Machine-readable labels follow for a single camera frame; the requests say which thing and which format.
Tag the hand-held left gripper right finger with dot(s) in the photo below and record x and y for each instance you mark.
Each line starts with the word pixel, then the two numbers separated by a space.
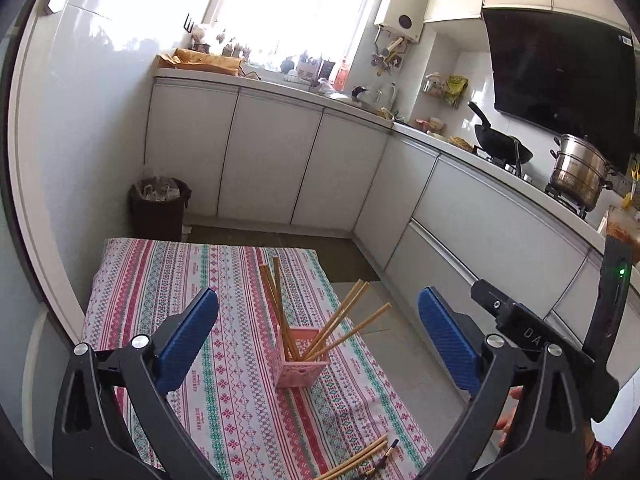
pixel 447 345

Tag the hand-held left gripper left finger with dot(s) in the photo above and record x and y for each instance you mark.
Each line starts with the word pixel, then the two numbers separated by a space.
pixel 187 342

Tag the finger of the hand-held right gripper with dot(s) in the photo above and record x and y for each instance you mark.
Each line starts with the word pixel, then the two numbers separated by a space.
pixel 492 302

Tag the light wooden chopstick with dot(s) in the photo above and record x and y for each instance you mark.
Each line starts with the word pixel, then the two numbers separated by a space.
pixel 272 305
pixel 331 320
pixel 341 320
pixel 281 300
pixel 355 331

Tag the pink perforated basket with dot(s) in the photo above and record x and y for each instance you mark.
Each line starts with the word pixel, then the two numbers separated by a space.
pixel 302 367

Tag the thin black brush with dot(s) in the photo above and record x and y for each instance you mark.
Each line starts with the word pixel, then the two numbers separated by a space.
pixel 389 451

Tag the pile of wooden chopsticks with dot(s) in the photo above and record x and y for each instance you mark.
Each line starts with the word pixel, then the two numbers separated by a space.
pixel 360 456

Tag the person's right hand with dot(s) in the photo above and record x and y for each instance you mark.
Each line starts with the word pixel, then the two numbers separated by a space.
pixel 509 417

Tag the striped patterned tablecloth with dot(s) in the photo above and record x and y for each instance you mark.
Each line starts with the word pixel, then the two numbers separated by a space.
pixel 225 360

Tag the white cabinet with drawers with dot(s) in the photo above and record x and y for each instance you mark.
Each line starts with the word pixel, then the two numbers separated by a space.
pixel 500 240

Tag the gas stove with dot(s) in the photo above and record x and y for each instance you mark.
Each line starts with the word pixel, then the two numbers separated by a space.
pixel 530 175

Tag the dark trash bin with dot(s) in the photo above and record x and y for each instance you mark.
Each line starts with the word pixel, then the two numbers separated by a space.
pixel 159 209

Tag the glass bowl with food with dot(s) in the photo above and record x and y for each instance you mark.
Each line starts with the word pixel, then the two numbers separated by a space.
pixel 625 226

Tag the steel steamer pot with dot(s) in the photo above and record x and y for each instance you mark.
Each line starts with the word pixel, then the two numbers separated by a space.
pixel 580 170

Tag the black wok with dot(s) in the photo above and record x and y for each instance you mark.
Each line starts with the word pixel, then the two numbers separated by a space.
pixel 500 142

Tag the white cabinet with doors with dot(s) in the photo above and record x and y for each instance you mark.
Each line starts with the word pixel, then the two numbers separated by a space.
pixel 260 160

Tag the yellow green snack bag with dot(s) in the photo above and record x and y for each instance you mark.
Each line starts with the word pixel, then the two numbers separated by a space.
pixel 456 91

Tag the black range hood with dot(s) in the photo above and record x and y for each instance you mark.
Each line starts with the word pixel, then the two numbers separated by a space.
pixel 560 85

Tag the white kettle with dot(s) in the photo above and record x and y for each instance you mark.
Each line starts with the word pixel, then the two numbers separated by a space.
pixel 390 95

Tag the red bottle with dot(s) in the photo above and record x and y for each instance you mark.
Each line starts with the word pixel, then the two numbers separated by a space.
pixel 341 72

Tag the yellow paper bags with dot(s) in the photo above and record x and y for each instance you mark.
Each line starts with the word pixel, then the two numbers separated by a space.
pixel 200 61

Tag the white water heater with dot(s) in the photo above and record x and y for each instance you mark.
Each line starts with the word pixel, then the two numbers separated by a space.
pixel 402 7

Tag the kitchen window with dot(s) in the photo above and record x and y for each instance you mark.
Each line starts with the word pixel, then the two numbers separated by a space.
pixel 295 10

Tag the black wall hook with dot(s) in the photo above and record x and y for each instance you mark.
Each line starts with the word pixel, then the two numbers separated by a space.
pixel 189 22

